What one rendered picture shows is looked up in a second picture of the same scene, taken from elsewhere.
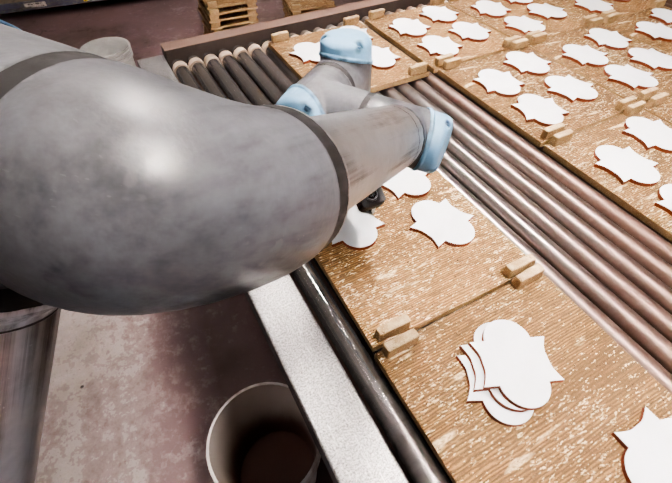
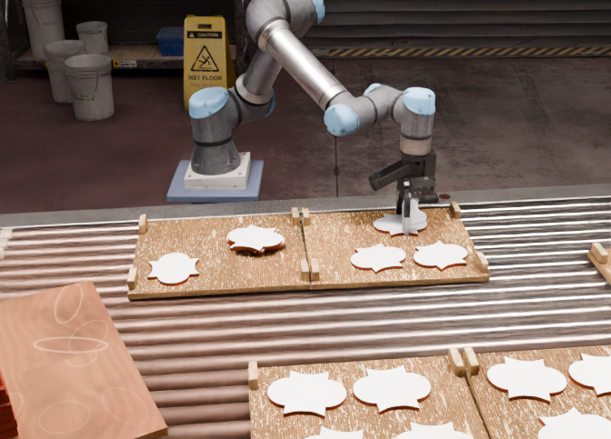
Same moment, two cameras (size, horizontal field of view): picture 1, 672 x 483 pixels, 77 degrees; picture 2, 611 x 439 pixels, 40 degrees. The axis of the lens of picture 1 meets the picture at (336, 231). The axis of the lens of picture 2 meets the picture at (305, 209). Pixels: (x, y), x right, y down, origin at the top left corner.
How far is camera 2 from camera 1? 218 cm
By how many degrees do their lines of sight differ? 84
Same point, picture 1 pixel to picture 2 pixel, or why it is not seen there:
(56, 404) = not seen: hidden behind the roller
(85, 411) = not seen: hidden behind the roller
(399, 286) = (335, 230)
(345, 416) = (275, 207)
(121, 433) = not seen: hidden behind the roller
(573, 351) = (245, 270)
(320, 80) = (386, 89)
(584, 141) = (448, 386)
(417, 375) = (275, 221)
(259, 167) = (254, 11)
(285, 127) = (265, 14)
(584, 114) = (506, 417)
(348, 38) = (415, 91)
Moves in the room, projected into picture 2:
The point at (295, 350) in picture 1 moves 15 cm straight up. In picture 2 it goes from (321, 202) to (321, 152)
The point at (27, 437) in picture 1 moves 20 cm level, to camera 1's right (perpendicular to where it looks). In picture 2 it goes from (263, 57) to (230, 78)
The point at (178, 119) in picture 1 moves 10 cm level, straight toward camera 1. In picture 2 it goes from (259, 0) to (220, 0)
